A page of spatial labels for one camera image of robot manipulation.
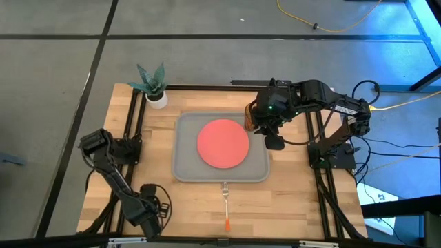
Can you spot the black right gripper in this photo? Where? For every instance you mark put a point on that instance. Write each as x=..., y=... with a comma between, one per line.
x=265, y=120

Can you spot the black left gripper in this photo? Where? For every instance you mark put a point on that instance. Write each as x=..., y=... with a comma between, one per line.
x=144, y=213

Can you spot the amber faceted plastic cup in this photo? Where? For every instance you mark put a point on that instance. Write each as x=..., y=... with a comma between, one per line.
x=248, y=118

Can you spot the red-pink round plate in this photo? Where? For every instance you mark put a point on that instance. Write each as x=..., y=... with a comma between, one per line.
x=223, y=144

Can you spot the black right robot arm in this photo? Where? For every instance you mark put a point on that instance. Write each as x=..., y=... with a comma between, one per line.
x=344, y=110

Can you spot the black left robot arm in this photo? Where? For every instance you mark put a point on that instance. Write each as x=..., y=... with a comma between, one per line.
x=113, y=175

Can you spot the grey rectangular plastic tray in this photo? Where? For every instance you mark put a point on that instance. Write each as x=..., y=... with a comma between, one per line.
x=186, y=165

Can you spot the green plant in white pot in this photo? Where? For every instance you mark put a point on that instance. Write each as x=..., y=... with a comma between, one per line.
x=156, y=100

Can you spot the white printed box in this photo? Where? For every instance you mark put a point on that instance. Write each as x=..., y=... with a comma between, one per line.
x=375, y=193

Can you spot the black furniture bar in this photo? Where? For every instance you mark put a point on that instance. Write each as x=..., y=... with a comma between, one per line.
x=403, y=206

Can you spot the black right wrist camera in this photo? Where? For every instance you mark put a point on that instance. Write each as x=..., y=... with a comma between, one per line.
x=275, y=100

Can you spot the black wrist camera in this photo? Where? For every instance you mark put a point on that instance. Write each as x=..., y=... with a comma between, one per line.
x=275, y=100
x=150, y=191

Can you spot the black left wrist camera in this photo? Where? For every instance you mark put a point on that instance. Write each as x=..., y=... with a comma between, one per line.
x=150, y=191

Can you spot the black aluminium table frame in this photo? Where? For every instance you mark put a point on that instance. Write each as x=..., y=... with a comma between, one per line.
x=206, y=87

